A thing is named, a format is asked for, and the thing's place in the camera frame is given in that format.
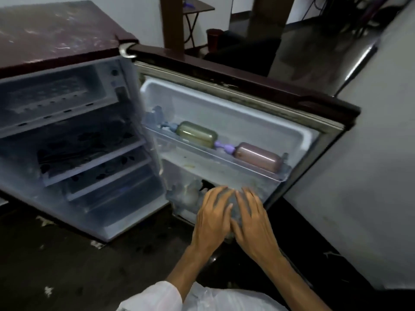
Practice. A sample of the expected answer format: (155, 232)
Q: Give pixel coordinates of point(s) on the person's left hand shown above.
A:
(212, 223)

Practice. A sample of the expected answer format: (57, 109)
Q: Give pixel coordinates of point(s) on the person's right hand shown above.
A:
(256, 229)

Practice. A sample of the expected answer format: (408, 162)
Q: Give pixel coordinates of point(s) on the maroon mini fridge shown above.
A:
(65, 29)

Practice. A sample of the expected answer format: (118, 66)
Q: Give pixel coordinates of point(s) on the spray bottle with black trigger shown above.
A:
(194, 191)

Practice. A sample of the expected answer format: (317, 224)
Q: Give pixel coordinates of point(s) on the pink liquid bottle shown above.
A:
(257, 157)

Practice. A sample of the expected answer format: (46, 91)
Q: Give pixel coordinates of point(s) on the white shirt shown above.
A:
(201, 299)

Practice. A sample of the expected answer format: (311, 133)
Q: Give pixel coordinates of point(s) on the green liquid bottle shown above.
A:
(196, 134)

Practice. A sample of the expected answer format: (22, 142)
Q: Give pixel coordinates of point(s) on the floral shelf mat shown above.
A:
(107, 170)
(87, 145)

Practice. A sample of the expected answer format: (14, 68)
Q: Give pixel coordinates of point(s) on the black cushioned seat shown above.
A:
(246, 51)

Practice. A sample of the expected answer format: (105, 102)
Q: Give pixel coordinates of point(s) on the dark red cup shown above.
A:
(214, 37)

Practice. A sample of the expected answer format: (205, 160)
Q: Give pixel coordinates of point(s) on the dark folding table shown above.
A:
(194, 12)

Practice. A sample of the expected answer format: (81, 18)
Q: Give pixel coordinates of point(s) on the brown wooden post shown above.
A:
(172, 22)

